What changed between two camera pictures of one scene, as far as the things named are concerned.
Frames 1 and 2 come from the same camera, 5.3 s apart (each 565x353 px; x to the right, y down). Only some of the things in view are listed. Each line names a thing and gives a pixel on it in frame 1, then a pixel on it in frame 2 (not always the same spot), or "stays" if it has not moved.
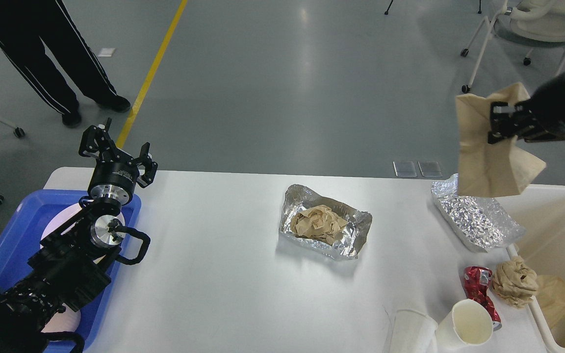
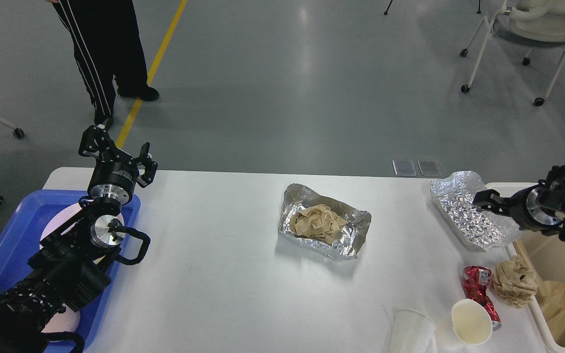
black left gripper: [114, 178] stays
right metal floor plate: [430, 168] stays
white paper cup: [468, 323] stays
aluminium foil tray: [350, 239] stays
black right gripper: [552, 111] to [523, 205]
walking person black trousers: [18, 26] to [107, 42]
